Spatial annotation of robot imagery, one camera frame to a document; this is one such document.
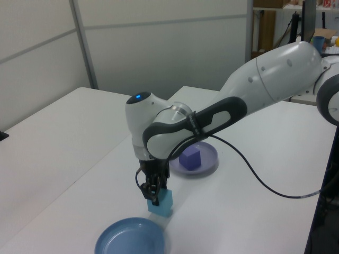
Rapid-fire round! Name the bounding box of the black frame post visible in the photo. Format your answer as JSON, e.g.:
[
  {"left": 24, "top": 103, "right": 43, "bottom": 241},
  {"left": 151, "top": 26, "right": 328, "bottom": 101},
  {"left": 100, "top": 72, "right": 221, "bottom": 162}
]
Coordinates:
[{"left": 304, "top": 126, "right": 339, "bottom": 254}]

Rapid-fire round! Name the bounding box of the light blue cube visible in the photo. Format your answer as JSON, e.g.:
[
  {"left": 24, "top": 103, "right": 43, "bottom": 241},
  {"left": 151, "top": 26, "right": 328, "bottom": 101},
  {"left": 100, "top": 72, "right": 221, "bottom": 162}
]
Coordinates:
[{"left": 147, "top": 188, "right": 174, "bottom": 219}]

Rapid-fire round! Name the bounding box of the brown cardboard board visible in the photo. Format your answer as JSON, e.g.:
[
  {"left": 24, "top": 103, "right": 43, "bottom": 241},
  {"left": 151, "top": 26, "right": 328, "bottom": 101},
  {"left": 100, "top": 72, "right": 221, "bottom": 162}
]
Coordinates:
[{"left": 257, "top": 9, "right": 276, "bottom": 52}]

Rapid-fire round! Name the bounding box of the purple cube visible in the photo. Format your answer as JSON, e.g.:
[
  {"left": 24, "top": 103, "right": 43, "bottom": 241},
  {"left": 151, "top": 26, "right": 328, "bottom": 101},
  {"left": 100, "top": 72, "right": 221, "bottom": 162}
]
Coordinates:
[{"left": 179, "top": 149, "right": 201, "bottom": 171}]

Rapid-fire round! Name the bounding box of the blue plate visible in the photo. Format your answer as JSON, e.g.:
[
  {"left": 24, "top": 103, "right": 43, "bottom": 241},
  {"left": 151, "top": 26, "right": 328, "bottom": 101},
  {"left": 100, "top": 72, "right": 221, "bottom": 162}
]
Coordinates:
[{"left": 94, "top": 216, "right": 170, "bottom": 254}]

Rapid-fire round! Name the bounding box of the open cardboard box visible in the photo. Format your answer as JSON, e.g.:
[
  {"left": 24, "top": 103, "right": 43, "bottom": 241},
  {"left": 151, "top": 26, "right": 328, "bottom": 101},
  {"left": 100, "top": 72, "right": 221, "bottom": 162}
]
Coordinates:
[{"left": 313, "top": 28, "right": 339, "bottom": 41}]

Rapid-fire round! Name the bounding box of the blue cup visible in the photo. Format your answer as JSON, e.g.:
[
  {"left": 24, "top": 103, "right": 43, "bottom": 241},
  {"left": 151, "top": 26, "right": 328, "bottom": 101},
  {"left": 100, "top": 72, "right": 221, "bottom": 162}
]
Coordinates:
[{"left": 313, "top": 35, "right": 325, "bottom": 51}]

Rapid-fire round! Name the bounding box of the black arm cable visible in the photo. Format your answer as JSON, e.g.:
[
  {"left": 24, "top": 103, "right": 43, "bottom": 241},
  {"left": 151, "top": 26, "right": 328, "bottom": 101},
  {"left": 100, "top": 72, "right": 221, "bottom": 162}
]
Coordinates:
[{"left": 133, "top": 133, "right": 326, "bottom": 199}]

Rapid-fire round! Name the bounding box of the grey partition post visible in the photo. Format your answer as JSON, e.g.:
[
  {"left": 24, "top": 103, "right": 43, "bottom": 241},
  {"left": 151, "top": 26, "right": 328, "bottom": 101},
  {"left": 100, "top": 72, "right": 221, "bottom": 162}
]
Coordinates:
[
  {"left": 246, "top": 0, "right": 255, "bottom": 63},
  {"left": 69, "top": 0, "right": 99, "bottom": 90}
]

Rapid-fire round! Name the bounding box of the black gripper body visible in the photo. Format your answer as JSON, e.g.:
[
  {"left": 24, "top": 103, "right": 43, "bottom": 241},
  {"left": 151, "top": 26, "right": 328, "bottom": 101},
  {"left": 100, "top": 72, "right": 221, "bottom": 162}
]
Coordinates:
[{"left": 137, "top": 158, "right": 171, "bottom": 185}]

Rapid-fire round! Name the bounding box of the black cable strap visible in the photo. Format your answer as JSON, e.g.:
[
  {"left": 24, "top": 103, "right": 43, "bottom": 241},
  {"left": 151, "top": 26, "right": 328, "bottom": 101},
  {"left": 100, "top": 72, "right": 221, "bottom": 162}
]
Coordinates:
[{"left": 186, "top": 112, "right": 201, "bottom": 139}]

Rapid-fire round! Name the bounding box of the purple plate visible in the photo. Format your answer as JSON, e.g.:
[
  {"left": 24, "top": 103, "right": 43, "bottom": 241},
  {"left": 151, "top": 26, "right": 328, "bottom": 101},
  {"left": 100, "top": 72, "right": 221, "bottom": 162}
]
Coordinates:
[{"left": 168, "top": 141, "right": 219, "bottom": 176}]

